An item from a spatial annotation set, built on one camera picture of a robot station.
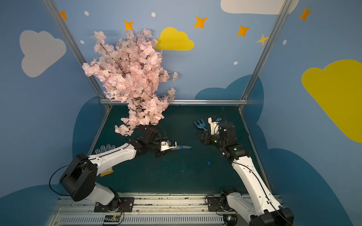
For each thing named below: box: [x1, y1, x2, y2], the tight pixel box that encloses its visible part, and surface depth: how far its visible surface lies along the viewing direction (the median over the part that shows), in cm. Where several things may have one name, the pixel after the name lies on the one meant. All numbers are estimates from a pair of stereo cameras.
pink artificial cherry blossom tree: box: [82, 28, 179, 136], surface depth 71 cm
